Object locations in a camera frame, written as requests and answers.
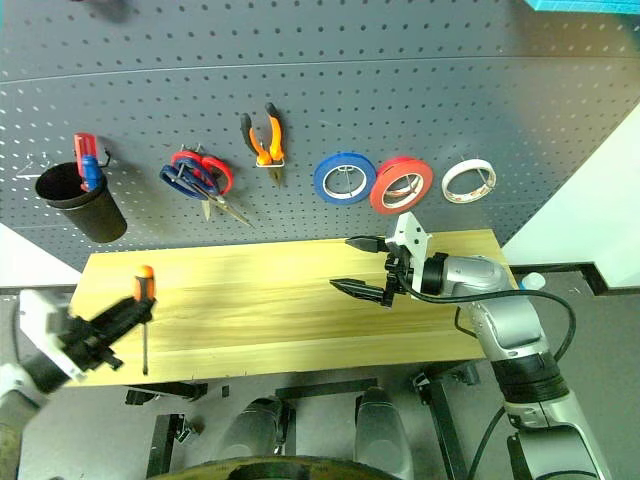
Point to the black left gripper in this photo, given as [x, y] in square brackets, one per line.
[90, 345]

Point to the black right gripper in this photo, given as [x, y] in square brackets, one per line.
[398, 277]

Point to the orange and black screwdriver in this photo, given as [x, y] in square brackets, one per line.
[144, 280]

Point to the wide red tape roll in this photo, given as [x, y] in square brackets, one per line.
[380, 185]

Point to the orange and black pliers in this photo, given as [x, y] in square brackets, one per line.
[274, 140]

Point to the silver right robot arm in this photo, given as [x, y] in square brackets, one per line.
[510, 330]

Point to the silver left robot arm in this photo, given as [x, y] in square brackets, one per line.
[42, 372]

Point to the grey pegboard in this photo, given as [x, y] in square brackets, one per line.
[320, 75]

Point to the blue tape roll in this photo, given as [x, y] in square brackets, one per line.
[320, 180]

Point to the black plastic cup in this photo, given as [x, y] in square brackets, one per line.
[100, 220]

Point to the white tape roll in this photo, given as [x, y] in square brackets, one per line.
[447, 182]

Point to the small black block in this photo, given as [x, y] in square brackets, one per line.
[225, 391]

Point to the blue marker pen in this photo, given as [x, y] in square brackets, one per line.
[91, 172]

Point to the small clear plastic bottle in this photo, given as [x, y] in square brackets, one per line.
[532, 281]

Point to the dark rounded rim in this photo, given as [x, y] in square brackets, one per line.
[280, 470]

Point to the teal foam block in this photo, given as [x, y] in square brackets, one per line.
[580, 4]

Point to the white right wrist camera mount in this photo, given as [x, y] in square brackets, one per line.
[412, 235]

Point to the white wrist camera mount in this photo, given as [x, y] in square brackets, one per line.
[412, 235]
[45, 325]

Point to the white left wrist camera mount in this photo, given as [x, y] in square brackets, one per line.
[45, 325]

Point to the black metal table frame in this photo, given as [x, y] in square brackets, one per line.
[442, 415]

